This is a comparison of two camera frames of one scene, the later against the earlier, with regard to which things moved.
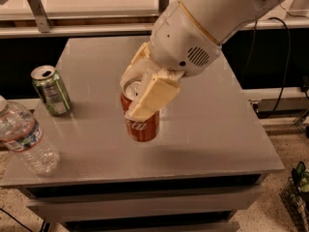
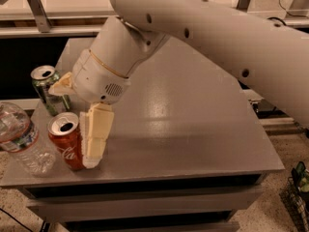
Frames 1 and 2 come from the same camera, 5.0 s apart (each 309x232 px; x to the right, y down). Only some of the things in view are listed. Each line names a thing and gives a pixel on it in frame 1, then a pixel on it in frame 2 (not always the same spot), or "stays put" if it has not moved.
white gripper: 180,41 -> 97,77
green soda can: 49,84 stays put
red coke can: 143,130 -> 65,134
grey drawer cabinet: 210,157 stays put
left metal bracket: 38,9 stays put
